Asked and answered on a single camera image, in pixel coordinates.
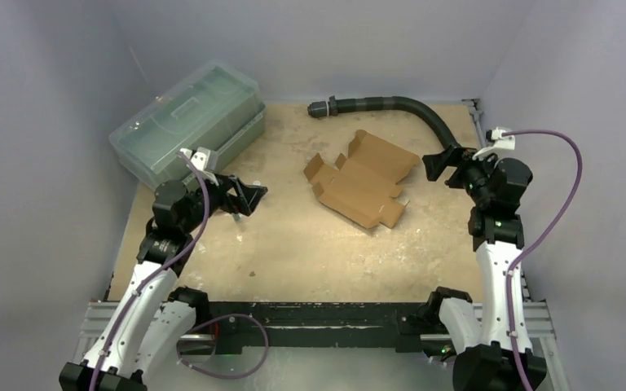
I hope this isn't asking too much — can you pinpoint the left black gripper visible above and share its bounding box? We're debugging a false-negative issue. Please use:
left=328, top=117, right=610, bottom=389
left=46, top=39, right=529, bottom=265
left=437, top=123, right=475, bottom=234
left=180, top=169, right=266, bottom=234

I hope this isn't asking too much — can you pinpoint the brown cardboard box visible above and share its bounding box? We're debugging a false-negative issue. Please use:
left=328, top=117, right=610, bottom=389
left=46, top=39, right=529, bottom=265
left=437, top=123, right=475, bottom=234
left=303, top=130, right=420, bottom=229

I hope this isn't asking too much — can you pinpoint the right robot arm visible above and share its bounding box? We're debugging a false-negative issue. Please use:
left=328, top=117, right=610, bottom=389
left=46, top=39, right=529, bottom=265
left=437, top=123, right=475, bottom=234
left=422, top=146, right=548, bottom=390

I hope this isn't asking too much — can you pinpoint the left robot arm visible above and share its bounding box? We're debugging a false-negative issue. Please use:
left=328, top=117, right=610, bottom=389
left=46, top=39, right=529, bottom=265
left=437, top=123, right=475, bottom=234
left=59, top=174, right=268, bottom=390

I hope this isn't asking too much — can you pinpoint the clear plastic storage box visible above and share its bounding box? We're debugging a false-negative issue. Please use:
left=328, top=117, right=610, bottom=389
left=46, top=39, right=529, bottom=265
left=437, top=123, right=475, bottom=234
left=108, top=60, right=267, bottom=189

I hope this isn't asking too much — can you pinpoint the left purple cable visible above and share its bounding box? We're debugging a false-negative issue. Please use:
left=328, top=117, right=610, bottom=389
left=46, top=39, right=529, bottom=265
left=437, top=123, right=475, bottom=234
left=86, top=152, right=270, bottom=391

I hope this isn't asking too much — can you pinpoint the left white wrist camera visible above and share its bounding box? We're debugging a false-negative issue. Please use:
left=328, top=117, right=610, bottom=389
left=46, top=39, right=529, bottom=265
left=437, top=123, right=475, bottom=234
left=179, top=147, right=218, bottom=172

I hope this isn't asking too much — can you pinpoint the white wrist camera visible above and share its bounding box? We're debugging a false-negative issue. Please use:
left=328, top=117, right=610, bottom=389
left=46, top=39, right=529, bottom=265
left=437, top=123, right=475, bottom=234
left=179, top=147, right=218, bottom=172
left=472, top=127, right=516, bottom=160

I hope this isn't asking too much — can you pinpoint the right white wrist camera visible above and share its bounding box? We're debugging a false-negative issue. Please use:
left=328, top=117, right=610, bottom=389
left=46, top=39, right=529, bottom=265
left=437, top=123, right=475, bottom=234
left=472, top=127, right=516, bottom=160

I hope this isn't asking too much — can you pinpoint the black corrugated hose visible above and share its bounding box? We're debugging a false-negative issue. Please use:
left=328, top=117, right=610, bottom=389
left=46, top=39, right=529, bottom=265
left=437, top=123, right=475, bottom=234
left=307, top=95, right=461, bottom=152

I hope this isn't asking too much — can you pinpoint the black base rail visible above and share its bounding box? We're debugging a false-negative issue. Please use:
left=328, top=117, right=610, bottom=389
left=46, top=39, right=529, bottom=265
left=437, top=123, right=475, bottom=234
left=180, top=301, right=457, bottom=358

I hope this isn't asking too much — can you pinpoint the aluminium frame profile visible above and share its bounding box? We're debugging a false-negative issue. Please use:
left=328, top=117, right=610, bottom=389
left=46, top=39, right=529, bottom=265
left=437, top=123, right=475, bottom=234
left=73, top=301, right=571, bottom=391

